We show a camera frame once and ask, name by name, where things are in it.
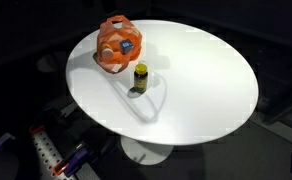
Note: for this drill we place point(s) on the small orange clamp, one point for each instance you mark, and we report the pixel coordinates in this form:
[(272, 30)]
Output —
[(36, 129)]

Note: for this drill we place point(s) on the white round table pedestal base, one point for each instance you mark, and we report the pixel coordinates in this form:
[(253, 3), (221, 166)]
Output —
[(146, 151)]

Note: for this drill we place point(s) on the yellow-lidded supplement bottle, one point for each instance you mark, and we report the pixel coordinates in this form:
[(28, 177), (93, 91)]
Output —
[(140, 79)]

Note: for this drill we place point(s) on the orange plastic bag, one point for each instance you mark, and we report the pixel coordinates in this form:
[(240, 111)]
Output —
[(110, 36)]

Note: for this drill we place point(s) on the grey rounded object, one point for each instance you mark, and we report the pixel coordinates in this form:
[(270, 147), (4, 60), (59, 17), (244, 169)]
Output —
[(1, 166)]

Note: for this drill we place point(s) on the white-lidded jar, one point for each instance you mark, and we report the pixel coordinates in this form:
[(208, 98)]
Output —
[(107, 52)]

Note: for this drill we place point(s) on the blue box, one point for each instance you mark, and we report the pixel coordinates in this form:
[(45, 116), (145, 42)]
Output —
[(126, 45)]

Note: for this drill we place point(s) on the perforated metal plate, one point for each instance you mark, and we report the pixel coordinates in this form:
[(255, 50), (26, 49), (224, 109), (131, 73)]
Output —
[(46, 153)]

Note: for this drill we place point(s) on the purple clamp with orange tip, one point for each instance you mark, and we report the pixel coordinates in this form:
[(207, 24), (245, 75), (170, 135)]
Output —
[(73, 160)]

